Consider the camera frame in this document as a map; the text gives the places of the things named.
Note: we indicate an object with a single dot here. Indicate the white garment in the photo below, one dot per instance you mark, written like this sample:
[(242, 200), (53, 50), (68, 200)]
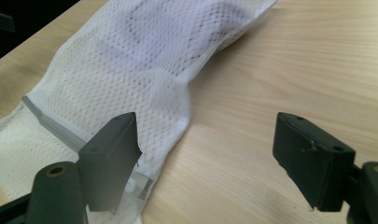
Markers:
[(165, 34)]

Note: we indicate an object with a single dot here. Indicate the white mesh laundry bag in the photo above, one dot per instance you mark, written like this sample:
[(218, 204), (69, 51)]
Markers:
[(121, 77)]

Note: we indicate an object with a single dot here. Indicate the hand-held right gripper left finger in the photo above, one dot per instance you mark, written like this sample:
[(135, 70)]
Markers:
[(110, 168)]

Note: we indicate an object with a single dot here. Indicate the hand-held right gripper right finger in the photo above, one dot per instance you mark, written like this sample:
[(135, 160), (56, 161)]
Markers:
[(314, 165)]

